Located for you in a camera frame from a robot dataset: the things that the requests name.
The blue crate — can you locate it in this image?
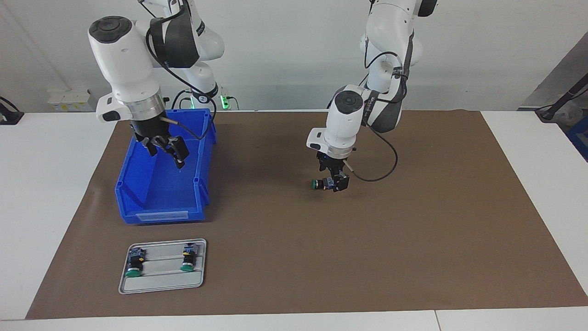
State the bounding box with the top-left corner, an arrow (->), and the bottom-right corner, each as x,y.
566,117 -> 588,162

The black clamp mount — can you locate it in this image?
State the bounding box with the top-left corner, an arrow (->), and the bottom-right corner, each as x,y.
0,97 -> 24,126

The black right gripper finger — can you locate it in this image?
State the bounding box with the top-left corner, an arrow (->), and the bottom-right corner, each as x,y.
161,136 -> 190,168
138,136 -> 160,158

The black stand pole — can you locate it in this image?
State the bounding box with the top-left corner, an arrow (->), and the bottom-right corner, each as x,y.
535,73 -> 588,122

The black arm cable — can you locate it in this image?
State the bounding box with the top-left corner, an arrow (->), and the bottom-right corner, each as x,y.
138,0 -> 216,141
345,44 -> 409,182

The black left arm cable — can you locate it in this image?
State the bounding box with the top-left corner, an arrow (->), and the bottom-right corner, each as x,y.
345,44 -> 409,182

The brown table mat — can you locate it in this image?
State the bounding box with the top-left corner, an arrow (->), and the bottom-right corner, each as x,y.
25,109 -> 588,320

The blue plastic storage bin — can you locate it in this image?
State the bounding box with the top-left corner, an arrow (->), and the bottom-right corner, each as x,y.
114,108 -> 217,226

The grey metal tray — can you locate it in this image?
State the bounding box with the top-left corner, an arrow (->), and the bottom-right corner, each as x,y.
118,238 -> 207,295

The white wall socket box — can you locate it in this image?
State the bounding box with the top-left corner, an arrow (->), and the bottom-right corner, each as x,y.
47,89 -> 98,112

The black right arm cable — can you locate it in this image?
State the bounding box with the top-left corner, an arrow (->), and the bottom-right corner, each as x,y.
138,0 -> 216,141

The black base power cable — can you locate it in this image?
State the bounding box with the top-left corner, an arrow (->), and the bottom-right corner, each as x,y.
171,90 -> 193,110

